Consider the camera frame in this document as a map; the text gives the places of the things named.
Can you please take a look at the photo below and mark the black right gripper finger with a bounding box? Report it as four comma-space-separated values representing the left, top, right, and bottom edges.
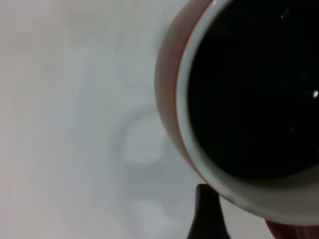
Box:
185, 184, 231, 239

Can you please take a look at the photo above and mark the red ceramic mug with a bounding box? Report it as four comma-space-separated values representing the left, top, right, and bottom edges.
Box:
154, 0, 319, 239

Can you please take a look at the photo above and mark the dark coffee liquid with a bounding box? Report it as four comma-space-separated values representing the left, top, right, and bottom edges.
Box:
187, 0, 319, 180

